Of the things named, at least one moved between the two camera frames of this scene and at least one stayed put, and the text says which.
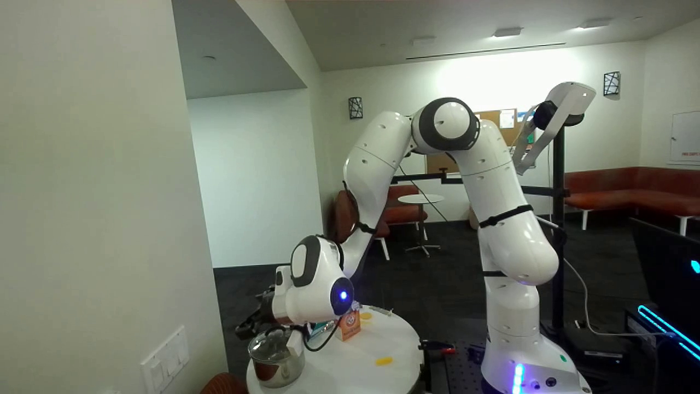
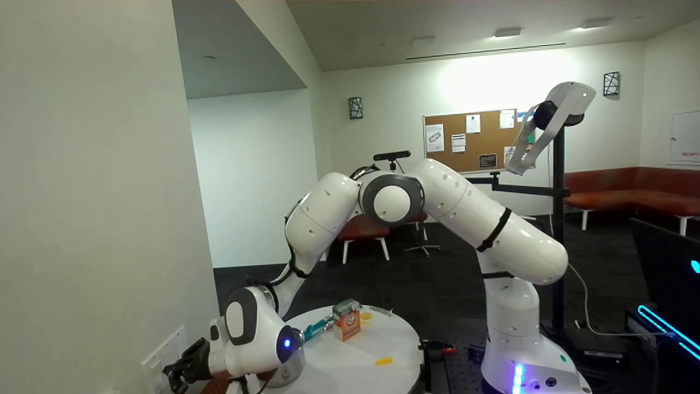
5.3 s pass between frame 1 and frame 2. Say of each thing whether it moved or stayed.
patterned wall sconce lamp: stayed
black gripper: moved
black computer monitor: stayed
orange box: stayed
